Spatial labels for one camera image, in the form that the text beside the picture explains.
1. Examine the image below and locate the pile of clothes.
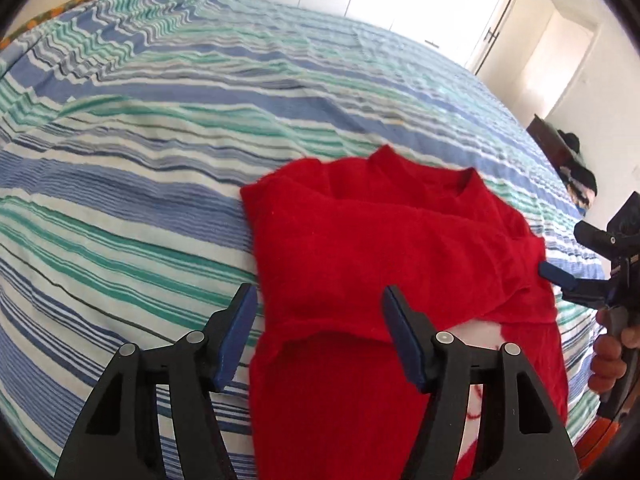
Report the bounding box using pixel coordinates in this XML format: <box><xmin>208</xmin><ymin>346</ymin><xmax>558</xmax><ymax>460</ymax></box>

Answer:
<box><xmin>554</xmin><ymin>130</ymin><xmax>599</xmax><ymax>212</ymax></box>

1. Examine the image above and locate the dark wooden dresser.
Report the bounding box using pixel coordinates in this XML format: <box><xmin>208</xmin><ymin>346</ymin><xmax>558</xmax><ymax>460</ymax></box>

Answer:
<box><xmin>526</xmin><ymin>113</ymin><xmax>577</xmax><ymax>172</ymax></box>

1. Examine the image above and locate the person's right hand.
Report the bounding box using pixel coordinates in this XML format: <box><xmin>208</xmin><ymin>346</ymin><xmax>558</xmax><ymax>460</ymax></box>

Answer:
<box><xmin>588</xmin><ymin>306</ymin><xmax>640</xmax><ymax>395</ymax></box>

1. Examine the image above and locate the red sweater with white rabbit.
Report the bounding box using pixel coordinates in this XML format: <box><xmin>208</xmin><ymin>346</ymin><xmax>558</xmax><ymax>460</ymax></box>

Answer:
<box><xmin>240</xmin><ymin>144</ymin><xmax>572</xmax><ymax>480</ymax></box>

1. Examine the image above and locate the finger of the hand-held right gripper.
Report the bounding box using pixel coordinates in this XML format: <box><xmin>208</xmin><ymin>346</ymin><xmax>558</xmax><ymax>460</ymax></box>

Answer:
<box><xmin>573</xmin><ymin>219</ymin><xmax>632</xmax><ymax>257</ymax></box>
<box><xmin>538</xmin><ymin>261</ymin><xmax>617</xmax><ymax>309</ymax></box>

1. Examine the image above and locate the striped blue green duvet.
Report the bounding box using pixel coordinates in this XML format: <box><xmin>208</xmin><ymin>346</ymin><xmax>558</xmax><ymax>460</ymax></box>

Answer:
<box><xmin>0</xmin><ymin>0</ymin><xmax>603</xmax><ymax>477</ymax></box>

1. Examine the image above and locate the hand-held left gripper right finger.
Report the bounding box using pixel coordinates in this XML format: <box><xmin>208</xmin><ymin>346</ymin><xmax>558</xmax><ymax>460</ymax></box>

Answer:
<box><xmin>381</xmin><ymin>285</ymin><xmax>581</xmax><ymax>480</ymax></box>

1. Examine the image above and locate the white door with black handle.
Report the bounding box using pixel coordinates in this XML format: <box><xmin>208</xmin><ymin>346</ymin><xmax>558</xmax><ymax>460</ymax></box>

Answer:
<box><xmin>470</xmin><ymin>0</ymin><xmax>532</xmax><ymax>77</ymax></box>

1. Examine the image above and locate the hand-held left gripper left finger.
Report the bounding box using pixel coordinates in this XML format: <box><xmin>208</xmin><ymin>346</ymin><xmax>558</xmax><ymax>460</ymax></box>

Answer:
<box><xmin>54</xmin><ymin>282</ymin><xmax>259</xmax><ymax>480</ymax></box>

